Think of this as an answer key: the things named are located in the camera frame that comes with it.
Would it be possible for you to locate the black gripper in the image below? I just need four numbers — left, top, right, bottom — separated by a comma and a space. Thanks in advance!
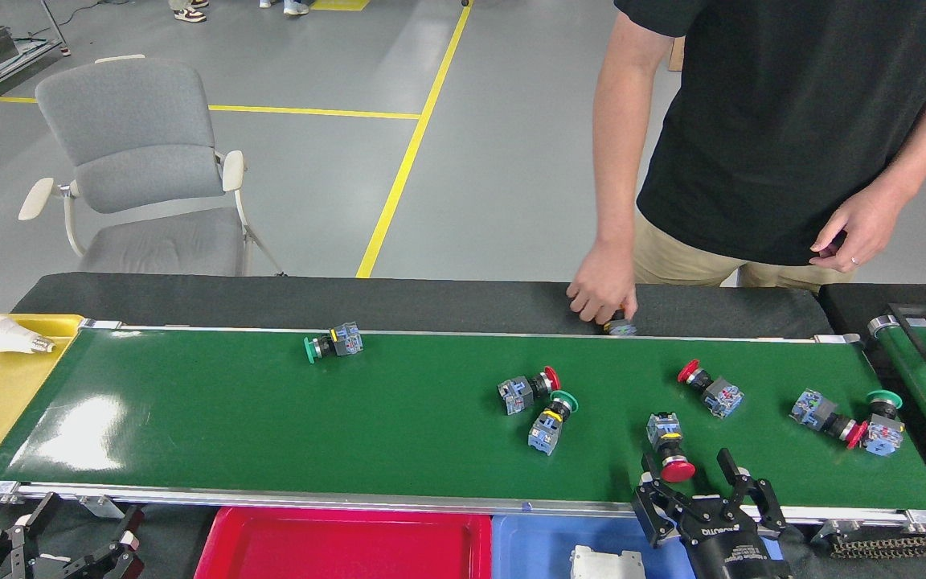
632, 448, 793, 579

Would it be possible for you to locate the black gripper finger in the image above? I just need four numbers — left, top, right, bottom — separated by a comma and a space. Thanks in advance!
61, 505, 146, 579
0, 492, 62, 579

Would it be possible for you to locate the white switch block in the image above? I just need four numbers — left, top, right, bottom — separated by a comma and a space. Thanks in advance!
569, 545, 647, 579

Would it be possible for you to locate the blue plastic tray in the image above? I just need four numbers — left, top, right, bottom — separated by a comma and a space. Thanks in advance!
491, 513, 785, 579

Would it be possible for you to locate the red plastic tray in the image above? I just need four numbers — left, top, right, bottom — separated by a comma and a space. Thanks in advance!
194, 507, 494, 579

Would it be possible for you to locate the person's right hand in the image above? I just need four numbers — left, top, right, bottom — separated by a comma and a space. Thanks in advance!
566, 240, 639, 326

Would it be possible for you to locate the person's left hand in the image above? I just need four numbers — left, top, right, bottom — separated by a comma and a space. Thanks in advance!
809, 183, 910, 274

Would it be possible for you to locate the white light bulb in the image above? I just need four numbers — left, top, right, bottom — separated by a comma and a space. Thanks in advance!
0, 315, 56, 355

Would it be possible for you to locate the grey padded armchair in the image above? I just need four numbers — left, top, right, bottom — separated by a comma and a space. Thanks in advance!
18, 55, 287, 277

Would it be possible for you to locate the conveyor drive chain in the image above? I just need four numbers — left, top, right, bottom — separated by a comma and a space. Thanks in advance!
829, 531, 926, 560

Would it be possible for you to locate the metal frame rack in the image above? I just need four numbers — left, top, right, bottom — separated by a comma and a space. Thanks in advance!
0, 0, 72, 109

